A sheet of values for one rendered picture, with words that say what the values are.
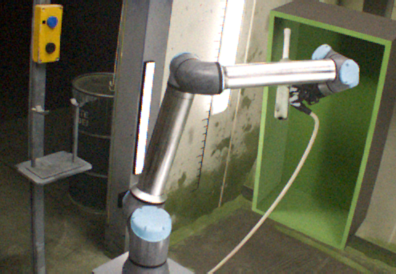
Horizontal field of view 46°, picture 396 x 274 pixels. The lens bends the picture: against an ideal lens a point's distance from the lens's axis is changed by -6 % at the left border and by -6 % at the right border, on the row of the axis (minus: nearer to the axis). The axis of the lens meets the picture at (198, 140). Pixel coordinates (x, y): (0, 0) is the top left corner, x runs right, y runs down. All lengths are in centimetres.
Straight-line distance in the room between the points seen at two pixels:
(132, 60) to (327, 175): 132
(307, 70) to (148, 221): 78
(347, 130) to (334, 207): 52
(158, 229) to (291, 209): 133
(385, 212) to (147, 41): 205
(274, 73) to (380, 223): 205
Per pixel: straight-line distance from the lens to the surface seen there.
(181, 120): 180
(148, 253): 181
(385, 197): 357
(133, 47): 251
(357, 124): 273
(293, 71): 174
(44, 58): 225
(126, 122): 262
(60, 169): 235
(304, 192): 309
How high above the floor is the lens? 185
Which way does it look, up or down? 22 degrees down
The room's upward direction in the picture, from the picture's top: 9 degrees clockwise
